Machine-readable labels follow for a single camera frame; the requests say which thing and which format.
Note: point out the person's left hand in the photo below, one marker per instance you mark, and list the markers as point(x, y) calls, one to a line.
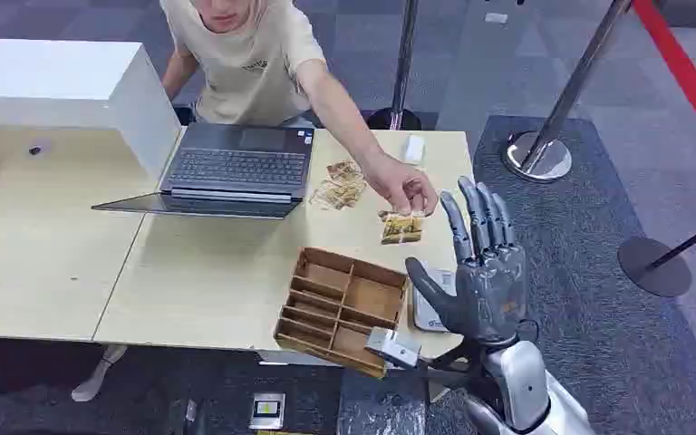
point(405, 186)

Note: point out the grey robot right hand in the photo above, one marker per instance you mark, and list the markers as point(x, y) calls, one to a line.
point(492, 294)

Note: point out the printed yellow card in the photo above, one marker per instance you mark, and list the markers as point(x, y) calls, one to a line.
point(401, 229)

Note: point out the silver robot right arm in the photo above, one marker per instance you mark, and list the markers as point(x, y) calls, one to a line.
point(528, 390)

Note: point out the small white box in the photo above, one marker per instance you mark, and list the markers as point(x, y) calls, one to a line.
point(413, 149)

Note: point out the pile of printed cards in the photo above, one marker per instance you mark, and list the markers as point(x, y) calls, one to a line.
point(341, 186)

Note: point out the wooden compartment card box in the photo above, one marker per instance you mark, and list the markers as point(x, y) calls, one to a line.
point(342, 309)

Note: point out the dark grey open laptop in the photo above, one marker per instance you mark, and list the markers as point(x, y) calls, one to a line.
point(234, 171)

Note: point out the white floor tape strip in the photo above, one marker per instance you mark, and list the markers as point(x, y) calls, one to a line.
point(495, 17)

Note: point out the person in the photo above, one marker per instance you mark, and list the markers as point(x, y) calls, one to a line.
point(252, 66)

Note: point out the silver floor socket plate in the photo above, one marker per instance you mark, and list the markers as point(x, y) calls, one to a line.
point(267, 410)

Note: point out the red barrier belt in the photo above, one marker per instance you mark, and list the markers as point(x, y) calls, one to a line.
point(684, 72)

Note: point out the white desk leg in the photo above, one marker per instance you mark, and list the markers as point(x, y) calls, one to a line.
point(99, 373)

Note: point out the white desk partition box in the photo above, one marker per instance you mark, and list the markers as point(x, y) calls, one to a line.
point(54, 84)

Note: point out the small dark round object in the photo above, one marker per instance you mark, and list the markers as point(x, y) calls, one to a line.
point(35, 150)

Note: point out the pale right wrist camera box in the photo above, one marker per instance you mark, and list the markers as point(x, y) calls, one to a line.
point(393, 348)

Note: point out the chrome stanchion post black base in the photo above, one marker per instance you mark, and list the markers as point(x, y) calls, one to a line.
point(405, 66)

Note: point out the chrome stanchion post silver base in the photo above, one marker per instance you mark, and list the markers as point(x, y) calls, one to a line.
point(555, 114)

